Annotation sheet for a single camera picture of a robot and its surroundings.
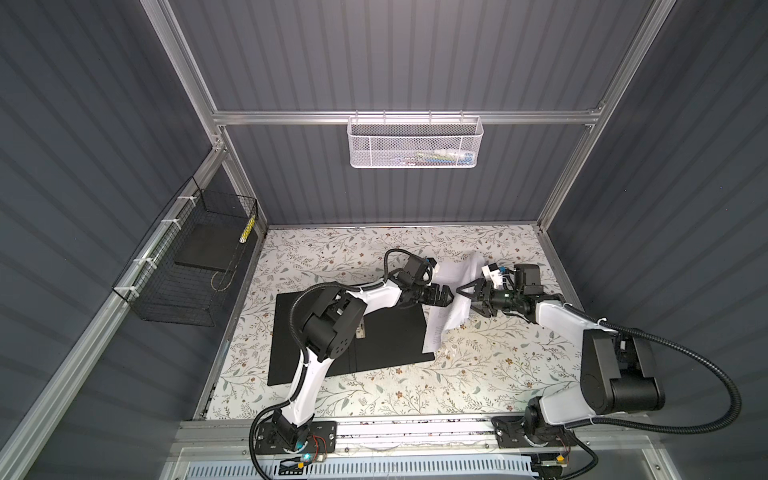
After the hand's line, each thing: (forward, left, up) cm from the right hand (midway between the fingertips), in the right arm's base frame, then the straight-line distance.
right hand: (465, 299), depth 86 cm
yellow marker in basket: (+12, +61, +18) cm, 65 cm away
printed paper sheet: (-1, +7, -10) cm, 12 cm away
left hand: (+6, +5, -8) cm, 11 cm away
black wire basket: (-3, +72, +19) cm, 74 cm away
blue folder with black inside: (-6, +22, -11) cm, 26 cm away
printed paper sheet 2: (+19, -1, -14) cm, 24 cm away
